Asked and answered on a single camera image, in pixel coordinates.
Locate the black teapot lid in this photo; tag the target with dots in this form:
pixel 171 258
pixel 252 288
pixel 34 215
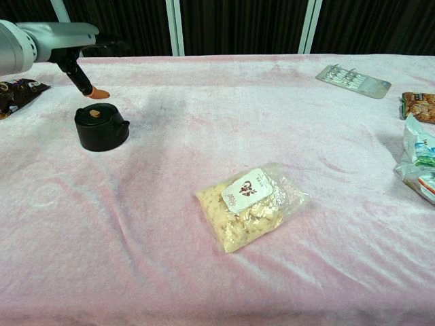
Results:
pixel 86 116

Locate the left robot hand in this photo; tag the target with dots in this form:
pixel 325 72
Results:
pixel 64 35

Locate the crumpled white green wrapper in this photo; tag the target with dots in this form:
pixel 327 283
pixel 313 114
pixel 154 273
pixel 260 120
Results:
pixel 418 156

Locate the pink plush table cloth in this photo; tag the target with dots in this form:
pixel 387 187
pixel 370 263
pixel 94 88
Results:
pixel 217 278

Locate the silver blister pack of hooks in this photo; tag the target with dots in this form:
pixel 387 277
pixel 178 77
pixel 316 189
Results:
pixel 353 81

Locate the black teapot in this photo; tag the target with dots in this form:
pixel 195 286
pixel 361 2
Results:
pixel 102 137

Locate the orange green snack packet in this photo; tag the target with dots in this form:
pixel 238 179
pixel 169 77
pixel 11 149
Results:
pixel 421 107

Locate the brown chocolate snack packet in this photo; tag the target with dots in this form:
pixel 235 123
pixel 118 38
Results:
pixel 20 95

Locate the clear bag of yellow snacks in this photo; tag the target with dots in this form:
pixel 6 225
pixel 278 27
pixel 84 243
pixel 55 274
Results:
pixel 244 217

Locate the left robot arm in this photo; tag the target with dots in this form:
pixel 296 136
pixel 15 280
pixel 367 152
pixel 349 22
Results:
pixel 13 47

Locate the black pleated curtain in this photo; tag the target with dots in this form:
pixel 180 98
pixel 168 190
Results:
pixel 244 23

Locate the white frame post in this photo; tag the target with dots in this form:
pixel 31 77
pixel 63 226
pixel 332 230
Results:
pixel 59 10
pixel 175 27
pixel 309 27

